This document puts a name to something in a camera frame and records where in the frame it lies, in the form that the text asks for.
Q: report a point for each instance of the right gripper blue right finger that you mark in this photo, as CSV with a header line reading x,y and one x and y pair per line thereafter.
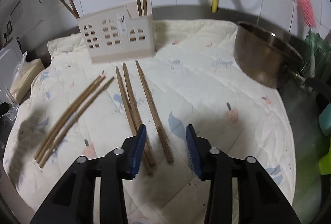
x,y
192,145

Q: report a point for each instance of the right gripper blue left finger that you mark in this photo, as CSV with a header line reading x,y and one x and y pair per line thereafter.
x,y
138,150

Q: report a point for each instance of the wooden chopstick eight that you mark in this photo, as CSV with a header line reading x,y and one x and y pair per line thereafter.
x,y
136,115

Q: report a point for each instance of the wooden chopstick six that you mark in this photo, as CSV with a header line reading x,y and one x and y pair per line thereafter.
x,y
129,115

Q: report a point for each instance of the wooden chopstick nine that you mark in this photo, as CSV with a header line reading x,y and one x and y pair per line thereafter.
x,y
157,121

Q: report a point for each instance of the wooden chopstick five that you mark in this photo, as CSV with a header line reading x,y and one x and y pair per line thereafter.
x,y
81,110

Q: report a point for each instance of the wooden chopstick three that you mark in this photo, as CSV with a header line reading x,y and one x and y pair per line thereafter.
x,y
48,140

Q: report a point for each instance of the wooden chopstick four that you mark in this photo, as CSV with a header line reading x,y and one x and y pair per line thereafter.
x,y
62,133

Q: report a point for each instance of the wooden chopstick one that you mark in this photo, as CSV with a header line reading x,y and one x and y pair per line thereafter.
x,y
67,6

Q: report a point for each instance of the wooden chopstick two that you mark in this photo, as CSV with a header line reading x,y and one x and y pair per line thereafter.
x,y
72,5

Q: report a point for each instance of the quilted cream patterned mat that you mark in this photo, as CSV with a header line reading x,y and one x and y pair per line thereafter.
x,y
194,79

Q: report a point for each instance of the beige plastic utensil holder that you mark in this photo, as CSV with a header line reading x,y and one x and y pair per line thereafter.
x,y
118,33

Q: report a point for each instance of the teal plastic cup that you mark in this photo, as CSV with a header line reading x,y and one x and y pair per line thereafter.
x,y
325,120

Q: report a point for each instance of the green plastic dish rack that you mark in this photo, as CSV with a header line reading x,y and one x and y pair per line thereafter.
x,y
325,164

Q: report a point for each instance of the bagged disposable chopsticks box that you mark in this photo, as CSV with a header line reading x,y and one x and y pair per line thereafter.
x,y
23,76

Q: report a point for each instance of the clear glass mug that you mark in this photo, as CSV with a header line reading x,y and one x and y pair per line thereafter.
x,y
9,106

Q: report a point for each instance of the green glass jar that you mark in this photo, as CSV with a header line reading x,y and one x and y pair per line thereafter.
x,y
316,56

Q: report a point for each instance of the pink bottle brush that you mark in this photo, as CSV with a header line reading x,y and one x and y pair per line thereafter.
x,y
307,12

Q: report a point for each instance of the steel saucepan black handle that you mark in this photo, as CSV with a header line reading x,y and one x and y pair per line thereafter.
x,y
269,60

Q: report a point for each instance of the wall power socket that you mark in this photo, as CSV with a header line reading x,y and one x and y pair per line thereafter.
x,y
7,32

